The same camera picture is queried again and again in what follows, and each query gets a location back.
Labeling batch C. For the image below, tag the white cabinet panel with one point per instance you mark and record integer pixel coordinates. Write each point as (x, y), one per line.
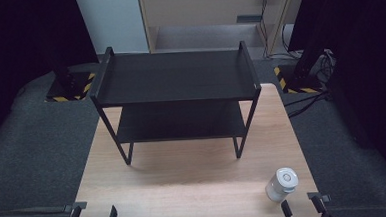
(113, 22)

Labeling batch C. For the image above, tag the stand base with hazard tape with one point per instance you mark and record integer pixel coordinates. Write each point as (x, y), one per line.
(297, 83)
(67, 91)

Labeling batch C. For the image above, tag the dark curtain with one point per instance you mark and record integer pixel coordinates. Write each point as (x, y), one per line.
(17, 37)
(368, 46)

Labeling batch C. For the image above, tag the grey table corner bracket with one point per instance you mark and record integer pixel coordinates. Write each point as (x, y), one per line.
(320, 197)
(76, 205)

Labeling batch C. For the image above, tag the black two-tier shelf rack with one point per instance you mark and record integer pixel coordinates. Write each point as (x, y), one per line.
(179, 75)

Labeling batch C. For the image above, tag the white cylindrical jar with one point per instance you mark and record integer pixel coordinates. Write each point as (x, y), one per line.
(280, 185)

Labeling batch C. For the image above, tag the light wooden shelf unit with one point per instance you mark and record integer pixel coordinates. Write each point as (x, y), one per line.
(202, 8)

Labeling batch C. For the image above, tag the black stand column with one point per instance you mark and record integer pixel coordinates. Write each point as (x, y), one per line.
(306, 57)

